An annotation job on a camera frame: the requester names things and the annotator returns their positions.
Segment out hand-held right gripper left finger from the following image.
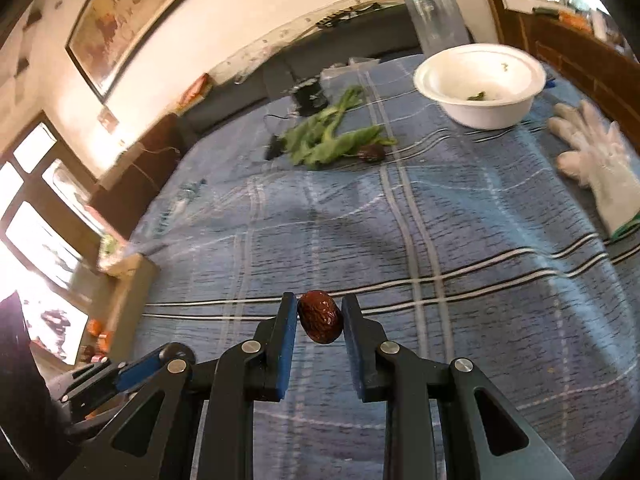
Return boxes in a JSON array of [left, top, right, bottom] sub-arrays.
[[57, 291, 301, 480]]

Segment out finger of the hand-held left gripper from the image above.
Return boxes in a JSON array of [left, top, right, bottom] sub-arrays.
[[57, 362, 123, 418], [116, 345, 173, 393]]

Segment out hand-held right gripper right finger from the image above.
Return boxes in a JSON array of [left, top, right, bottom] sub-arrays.
[[341, 293, 576, 480]]

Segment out cardboard box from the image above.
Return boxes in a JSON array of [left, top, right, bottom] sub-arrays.
[[97, 252, 162, 361]]

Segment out blue plaid blanket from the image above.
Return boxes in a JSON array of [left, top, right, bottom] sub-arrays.
[[107, 52, 640, 480]]

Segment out window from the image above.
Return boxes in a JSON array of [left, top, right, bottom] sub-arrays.
[[0, 112, 108, 366]]

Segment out dark brown cabinet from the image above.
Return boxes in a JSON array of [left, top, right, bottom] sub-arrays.
[[89, 112, 193, 238]]

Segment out green leafy vegetables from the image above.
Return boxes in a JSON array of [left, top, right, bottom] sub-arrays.
[[280, 86, 398, 170]]

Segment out small black device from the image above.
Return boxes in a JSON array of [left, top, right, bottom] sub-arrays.
[[292, 80, 327, 113]]

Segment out red packet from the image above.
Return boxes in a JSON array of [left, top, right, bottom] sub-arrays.
[[176, 73, 211, 113]]

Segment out white bowl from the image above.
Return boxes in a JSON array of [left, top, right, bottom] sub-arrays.
[[413, 43, 547, 130]]

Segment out white work glove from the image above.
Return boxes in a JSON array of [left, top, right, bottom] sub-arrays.
[[547, 100, 640, 241]]

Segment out clear glass cup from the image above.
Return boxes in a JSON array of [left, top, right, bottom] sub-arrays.
[[404, 0, 472, 56]]

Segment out wooden headboard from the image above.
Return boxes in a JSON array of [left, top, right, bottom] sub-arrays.
[[475, 0, 640, 126]]

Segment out white book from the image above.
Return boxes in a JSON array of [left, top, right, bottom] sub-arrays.
[[501, 0, 561, 15]]

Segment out dark grey bed frame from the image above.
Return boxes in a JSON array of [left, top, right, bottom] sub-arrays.
[[190, 2, 426, 131]]

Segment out framed wall painting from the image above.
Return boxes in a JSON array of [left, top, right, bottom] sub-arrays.
[[66, 0, 241, 101]]

